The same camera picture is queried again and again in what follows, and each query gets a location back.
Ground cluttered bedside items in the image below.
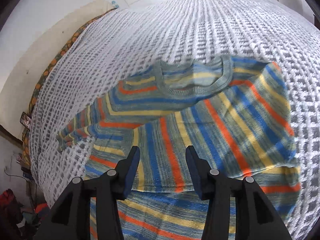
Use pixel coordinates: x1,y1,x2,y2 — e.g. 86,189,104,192
1,155,49,239

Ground cream padded headboard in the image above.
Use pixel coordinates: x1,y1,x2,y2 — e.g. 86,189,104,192
1,0,114,139

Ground white grey checkered blanket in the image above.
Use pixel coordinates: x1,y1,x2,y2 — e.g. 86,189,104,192
29,0,319,239

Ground colourful striped knit sweater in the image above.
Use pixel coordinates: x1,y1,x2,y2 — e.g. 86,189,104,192
57,55,300,239

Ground orange floral green bedsheet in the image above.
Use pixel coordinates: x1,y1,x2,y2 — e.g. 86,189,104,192
21,7,117,168

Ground smartphone with lit screen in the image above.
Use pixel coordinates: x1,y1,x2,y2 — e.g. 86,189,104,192
20,112,32,129

